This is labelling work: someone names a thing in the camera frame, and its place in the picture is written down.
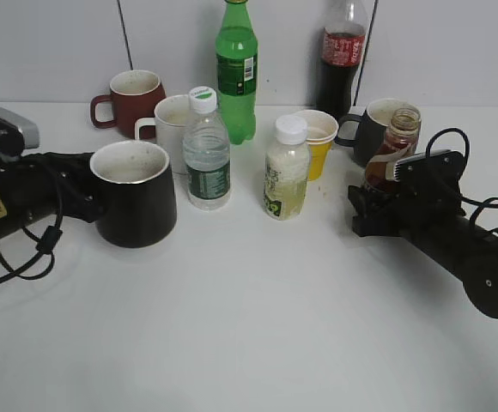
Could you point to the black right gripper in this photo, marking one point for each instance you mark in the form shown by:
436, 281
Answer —
428, 202

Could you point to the cola bottle red label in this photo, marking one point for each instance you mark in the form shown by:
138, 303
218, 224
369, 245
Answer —
343, 39

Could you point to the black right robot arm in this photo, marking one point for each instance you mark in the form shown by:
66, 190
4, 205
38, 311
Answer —
473, 261

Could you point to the brown coffee bottle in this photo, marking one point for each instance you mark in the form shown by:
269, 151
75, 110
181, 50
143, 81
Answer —
400, 140

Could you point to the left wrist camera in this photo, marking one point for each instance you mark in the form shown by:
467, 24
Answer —
16, 134

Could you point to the green soda bottle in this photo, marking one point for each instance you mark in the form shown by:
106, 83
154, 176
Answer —
236, 48

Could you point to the dark red mug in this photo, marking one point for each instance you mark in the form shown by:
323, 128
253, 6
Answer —
133, 95

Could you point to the clear water bottle green label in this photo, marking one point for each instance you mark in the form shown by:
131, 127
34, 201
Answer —
206, 151

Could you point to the white capped juice bottle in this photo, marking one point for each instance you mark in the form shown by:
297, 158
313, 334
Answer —
287, 162

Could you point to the black mug white interior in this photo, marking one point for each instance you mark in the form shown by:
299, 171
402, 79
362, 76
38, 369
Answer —
135, 181

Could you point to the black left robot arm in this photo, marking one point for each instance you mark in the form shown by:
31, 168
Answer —
37, 185

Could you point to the yellow paper cup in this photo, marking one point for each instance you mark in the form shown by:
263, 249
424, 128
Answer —
322, 129

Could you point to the dark grey mug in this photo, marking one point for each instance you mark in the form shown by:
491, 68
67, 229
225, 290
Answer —
371, 128

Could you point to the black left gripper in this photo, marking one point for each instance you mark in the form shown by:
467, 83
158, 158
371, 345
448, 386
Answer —
37, 185

